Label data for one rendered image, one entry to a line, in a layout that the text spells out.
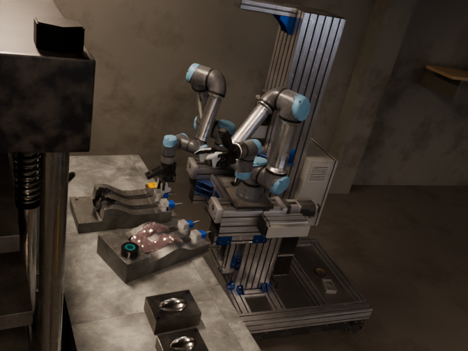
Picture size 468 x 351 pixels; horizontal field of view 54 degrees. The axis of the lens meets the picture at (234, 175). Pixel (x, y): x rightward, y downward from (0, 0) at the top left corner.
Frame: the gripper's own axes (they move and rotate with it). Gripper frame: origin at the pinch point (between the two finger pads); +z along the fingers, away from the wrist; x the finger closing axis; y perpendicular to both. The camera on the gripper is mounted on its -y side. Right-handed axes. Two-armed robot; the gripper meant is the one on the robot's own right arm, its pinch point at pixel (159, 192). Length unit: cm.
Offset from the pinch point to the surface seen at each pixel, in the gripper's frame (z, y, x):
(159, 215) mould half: 3.7, -5.0, -17.9
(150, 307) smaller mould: 3, -30, -85
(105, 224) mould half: 6.5, -34.3, -17.9
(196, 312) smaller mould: 3, -13, -92
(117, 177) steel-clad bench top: 10.5, -14.1, 38.9
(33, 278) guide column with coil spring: -20, -75, -84
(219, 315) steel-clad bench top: 10, 0, -90
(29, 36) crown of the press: -110, -79, -116
